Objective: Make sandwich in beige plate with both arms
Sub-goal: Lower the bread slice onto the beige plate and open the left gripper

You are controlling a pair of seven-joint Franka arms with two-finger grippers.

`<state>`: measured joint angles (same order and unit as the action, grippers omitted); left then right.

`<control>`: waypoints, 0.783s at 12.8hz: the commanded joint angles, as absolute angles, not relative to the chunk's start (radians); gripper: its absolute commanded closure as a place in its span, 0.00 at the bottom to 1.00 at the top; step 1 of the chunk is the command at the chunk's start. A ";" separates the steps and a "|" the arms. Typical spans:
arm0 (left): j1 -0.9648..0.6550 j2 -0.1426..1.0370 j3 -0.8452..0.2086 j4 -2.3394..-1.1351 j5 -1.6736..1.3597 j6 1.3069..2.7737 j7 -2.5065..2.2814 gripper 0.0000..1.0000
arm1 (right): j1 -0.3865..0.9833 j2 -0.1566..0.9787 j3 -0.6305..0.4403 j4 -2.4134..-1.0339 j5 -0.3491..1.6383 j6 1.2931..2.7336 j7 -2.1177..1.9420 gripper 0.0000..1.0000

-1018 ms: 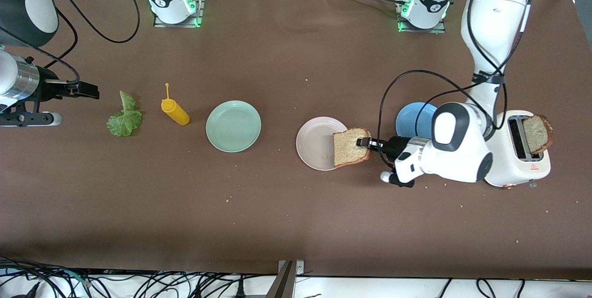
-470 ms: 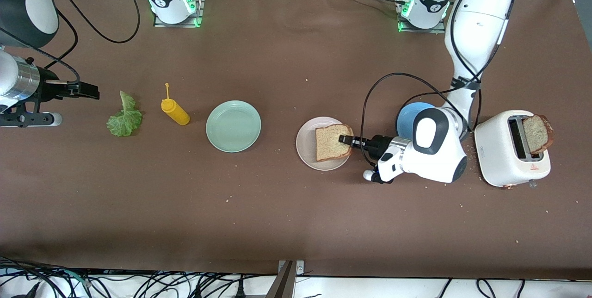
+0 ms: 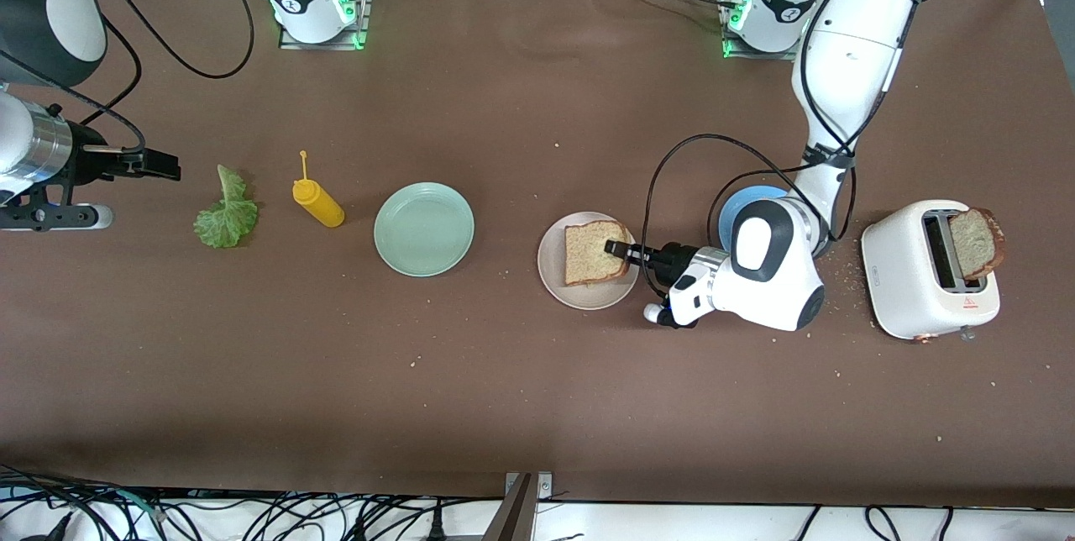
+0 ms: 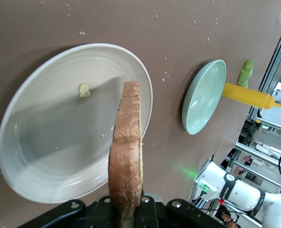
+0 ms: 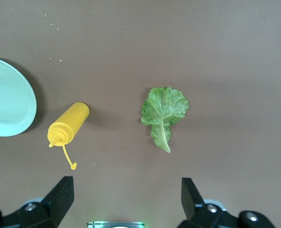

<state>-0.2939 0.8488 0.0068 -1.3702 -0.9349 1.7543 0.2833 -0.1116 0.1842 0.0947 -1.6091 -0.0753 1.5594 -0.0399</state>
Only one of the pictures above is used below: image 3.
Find brown bread slice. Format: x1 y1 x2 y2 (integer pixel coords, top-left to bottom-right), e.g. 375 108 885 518
949 207 1006 280
564 220 632 286

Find green lettuce leaf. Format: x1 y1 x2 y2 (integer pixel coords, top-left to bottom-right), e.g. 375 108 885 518
193 165 260 249

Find yellow squeeze sauce bottle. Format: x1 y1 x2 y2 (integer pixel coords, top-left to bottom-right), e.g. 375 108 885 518
292 150 346 228

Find beige plate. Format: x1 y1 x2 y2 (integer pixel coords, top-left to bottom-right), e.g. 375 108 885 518
537 212 641 311

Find blue plate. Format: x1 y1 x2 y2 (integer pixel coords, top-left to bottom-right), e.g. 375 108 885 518
718 185 794 248

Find pale green plate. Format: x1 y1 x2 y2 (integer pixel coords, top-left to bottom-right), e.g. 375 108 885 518
374 181 475 278

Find white toaster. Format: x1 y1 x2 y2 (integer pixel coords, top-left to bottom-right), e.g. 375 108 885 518
861 200 1002 342

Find grey metal bar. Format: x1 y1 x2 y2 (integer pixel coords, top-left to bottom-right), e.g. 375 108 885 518
483 474 538 541

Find silver table edge bracket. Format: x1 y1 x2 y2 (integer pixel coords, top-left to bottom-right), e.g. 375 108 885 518
504 471 555 502

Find tangled black floor cables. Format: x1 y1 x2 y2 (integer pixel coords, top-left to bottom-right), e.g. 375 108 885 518
0 465 505 541

